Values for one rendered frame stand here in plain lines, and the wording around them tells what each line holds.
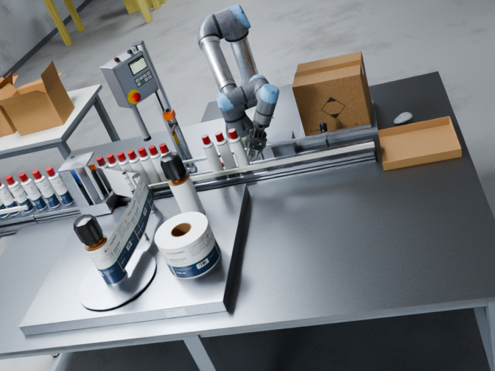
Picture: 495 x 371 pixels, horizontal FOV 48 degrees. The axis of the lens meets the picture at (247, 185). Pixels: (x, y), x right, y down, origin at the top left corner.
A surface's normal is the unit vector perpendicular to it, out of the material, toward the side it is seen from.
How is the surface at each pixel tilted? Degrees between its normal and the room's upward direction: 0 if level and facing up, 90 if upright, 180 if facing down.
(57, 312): 0
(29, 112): 90
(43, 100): 90
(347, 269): 0
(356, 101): 90
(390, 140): 0
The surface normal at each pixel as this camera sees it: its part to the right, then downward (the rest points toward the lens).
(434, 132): -0.29, -0.79
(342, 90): -0.18, 0.59
